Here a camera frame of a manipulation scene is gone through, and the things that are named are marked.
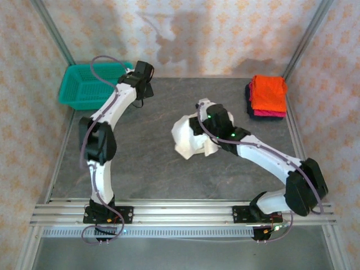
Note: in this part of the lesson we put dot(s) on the green plastic basket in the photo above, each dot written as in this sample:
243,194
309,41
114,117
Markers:
81,84

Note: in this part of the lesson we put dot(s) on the aluminium frame leg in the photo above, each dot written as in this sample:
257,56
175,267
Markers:
29,247
334,247

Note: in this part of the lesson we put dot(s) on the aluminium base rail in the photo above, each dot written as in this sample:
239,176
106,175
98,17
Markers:
182,211

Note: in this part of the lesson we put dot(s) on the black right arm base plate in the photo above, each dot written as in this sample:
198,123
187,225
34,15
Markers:
239,213

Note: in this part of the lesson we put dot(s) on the navy folded t-shirt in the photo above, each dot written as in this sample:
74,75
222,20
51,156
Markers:
249,101

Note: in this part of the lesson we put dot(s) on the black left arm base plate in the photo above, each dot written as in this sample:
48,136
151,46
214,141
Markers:
128,213

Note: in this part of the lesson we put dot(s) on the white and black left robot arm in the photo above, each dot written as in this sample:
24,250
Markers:
98,174

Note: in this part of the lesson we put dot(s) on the orange folded t-shirt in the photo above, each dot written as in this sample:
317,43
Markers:
268,91

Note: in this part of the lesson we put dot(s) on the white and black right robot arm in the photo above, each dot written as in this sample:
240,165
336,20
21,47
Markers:
267,157

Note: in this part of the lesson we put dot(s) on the white printed t-shirt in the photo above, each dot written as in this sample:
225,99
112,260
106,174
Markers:
185,137

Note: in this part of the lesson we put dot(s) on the aluminium frame post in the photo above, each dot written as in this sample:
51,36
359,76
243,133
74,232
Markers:
53,31
306,36

